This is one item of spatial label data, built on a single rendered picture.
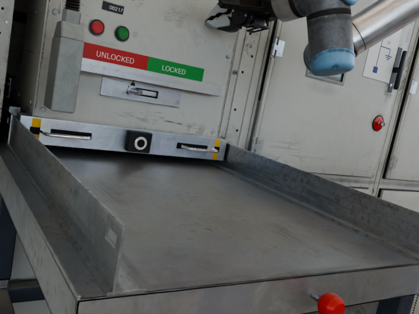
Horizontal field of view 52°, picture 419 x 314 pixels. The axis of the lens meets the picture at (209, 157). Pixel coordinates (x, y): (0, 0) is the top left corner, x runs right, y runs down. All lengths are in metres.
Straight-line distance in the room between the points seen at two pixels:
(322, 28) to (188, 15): 0.36
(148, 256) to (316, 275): 0.22
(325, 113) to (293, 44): 0.27
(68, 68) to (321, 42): 0.51
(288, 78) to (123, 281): 1.01
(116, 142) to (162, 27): 0.30
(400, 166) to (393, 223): 1.06
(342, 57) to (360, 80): 0.68
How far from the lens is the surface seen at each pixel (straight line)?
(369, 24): 1.08
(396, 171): 1.88
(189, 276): 0.49
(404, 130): 1.86
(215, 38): 1.17
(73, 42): 0.90
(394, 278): 0.74
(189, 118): 1.14
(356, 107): 1.61
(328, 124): 1.51
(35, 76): 1.03
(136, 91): 1.02
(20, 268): 1.16
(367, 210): 0.88
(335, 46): 0.92
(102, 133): 1.04
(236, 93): 1.27
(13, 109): 1.13
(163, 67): 1.09
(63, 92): 0.90
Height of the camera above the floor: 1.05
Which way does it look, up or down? 9 degrees down
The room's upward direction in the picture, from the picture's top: 11 degrees clockwise
